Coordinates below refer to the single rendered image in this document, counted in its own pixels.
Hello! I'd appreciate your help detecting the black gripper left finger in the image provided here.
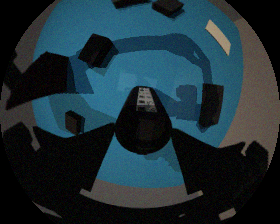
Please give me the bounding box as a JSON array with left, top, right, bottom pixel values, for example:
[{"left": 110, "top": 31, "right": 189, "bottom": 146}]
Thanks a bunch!
[{"left": 34, "top": 122, "right": 115, "bottom": 192}]

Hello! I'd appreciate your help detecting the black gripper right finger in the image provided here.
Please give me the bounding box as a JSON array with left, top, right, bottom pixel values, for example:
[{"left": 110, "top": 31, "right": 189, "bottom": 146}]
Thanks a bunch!
[{"left": 170, "top": 128, "right": 245, "bottom": 194}]

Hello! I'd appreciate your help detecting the beige flat rectangular block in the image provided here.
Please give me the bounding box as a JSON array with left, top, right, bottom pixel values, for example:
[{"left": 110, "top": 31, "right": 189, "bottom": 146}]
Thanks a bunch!
[{"left": 205, "top": 19, "right": 231, "bottom": 57}]

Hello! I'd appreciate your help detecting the dark grey switch panel with green rocker switches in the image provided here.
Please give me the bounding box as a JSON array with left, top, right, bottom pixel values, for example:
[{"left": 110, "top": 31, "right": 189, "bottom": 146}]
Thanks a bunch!
[{"left": 114, "top": 86, "right": 172, "bottom": 156}]

